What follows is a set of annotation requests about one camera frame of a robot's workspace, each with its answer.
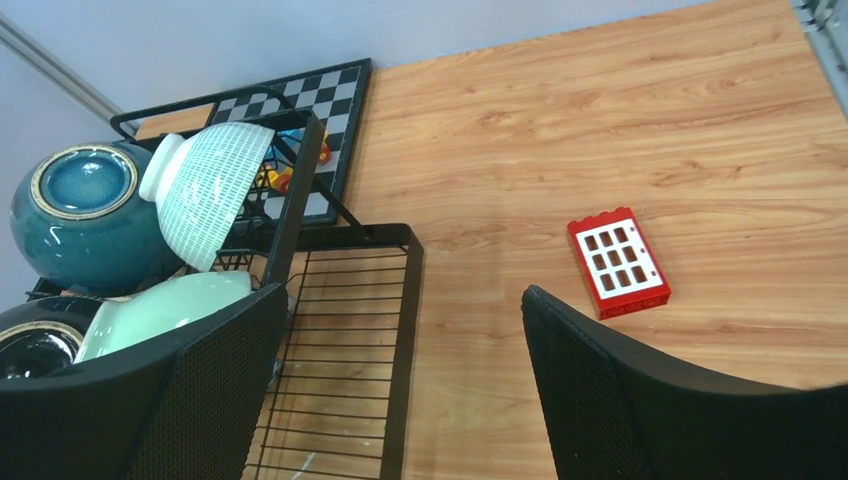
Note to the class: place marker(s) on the white grid pattern bowl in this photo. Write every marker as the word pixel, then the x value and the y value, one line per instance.
pixel 198 185

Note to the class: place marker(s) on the aluminium frame post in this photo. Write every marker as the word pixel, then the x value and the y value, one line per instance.
pixel 39 58
pixel 824 23

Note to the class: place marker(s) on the pale green celadon bowl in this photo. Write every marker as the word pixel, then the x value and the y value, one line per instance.
pixel 164 307

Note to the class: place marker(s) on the teal glazed large bowl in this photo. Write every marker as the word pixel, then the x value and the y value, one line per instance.
pixel 79 221

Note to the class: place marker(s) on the aluminium frame post right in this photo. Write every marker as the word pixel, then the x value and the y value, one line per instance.
pixel 824 23

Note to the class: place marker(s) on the red toy window brick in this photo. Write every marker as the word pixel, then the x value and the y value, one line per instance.
pixel 620 270

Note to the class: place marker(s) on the black wire dish rack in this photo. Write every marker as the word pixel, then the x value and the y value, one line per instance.
pixel 336 404

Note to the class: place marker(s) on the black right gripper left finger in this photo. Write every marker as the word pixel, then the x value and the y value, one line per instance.
pixel 181 405

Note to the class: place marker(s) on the aluminium frame post left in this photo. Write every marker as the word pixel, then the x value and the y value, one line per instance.
pixel 39 58

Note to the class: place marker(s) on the black and white chessboard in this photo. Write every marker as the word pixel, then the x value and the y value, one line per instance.
pixel 335 94

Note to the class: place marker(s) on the black patterned rim bowl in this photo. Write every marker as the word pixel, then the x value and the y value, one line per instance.
pixel 41 336

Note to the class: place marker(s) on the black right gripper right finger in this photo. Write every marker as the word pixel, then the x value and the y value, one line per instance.
pixel 617 408

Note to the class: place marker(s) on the blue yellow toy brick car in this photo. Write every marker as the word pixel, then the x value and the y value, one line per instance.
pixel 277 169

